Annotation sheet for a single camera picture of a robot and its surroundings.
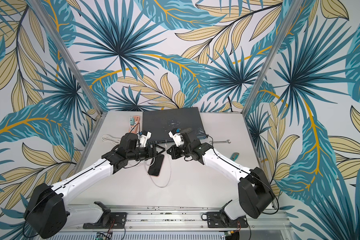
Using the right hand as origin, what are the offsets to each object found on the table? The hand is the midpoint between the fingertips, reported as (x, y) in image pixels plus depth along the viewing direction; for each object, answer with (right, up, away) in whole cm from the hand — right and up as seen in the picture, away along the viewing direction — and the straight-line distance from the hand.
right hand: (158, 159), depth 77 cm
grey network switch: (-3, +20, +31) cm, 37 cm away
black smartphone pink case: (-4, -9, +14) cm, 17 cm away
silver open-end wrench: (+44, +7, +26) cm, 51 cm away
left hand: (+1, +3, 0) cm, 3 cm away
